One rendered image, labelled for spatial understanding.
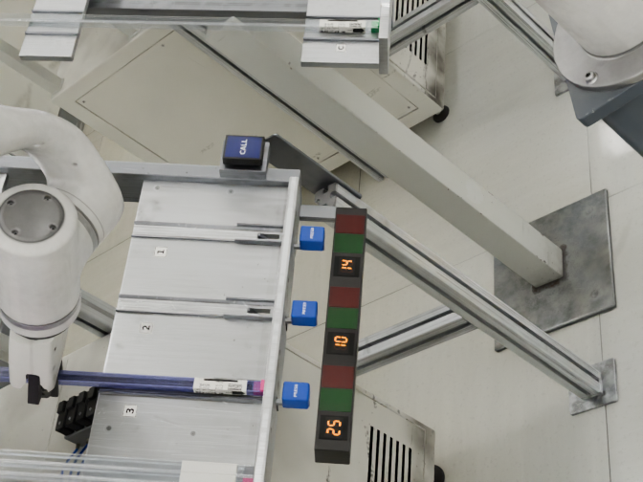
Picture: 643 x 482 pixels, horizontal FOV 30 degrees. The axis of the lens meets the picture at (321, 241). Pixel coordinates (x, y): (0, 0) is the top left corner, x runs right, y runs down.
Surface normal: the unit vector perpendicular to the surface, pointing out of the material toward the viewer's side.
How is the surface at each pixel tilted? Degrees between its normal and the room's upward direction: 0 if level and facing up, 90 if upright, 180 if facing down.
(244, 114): 90
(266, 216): 43
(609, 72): 0
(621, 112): 90
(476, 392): 0
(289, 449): 90
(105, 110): 90
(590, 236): 0
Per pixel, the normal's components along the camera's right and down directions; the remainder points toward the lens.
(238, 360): -0.02, -0.58
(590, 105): -0.69, -0.47
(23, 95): 0.72, -0.36
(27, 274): -0.02, 0.82
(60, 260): 0.69, 0.65
